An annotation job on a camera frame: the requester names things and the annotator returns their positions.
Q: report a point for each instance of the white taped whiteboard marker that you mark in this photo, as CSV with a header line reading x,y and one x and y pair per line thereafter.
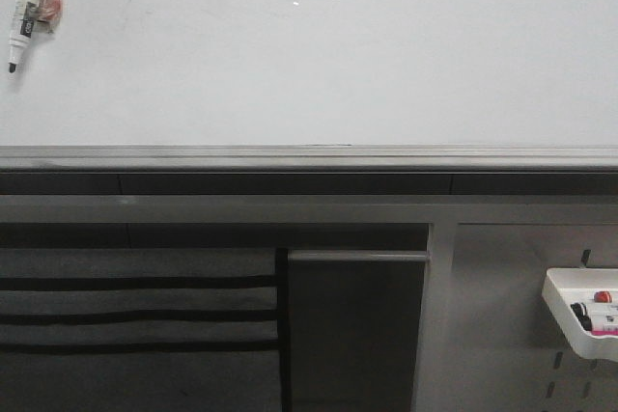
x,y
29,17

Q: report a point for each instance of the white whiteboard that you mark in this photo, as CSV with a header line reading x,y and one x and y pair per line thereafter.
x,y
462,84

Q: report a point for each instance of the grey hanging panel with rod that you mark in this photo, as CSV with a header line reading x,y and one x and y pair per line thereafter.
x,y
355,319

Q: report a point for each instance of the white pegboard panel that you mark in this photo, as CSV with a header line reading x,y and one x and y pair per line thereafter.
x,y
506,351

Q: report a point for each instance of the black capped marker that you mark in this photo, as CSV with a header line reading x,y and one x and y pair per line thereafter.
x,y
596,317

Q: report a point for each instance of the white plastic tray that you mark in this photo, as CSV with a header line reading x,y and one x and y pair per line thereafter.
x,y
565,286

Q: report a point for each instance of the red capped marker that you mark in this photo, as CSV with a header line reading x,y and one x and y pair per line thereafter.
x,y
603,297

